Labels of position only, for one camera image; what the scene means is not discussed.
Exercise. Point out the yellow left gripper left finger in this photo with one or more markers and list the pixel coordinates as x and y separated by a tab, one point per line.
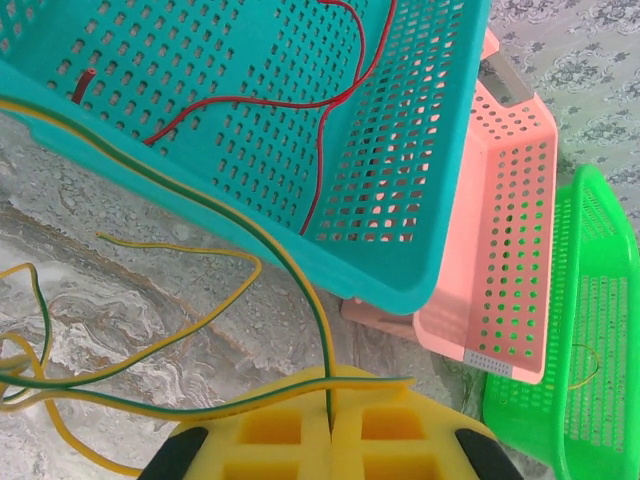
270	450

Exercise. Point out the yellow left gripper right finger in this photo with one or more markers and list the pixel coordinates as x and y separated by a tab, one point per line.
400	450

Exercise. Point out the green perforated plastic basket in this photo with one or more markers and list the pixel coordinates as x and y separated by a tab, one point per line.
600	425

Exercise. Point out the pink perforated plastic basket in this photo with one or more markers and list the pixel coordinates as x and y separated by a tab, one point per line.
460	250

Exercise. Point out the teal perforated plastic basket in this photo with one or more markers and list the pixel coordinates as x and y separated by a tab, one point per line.
200	50

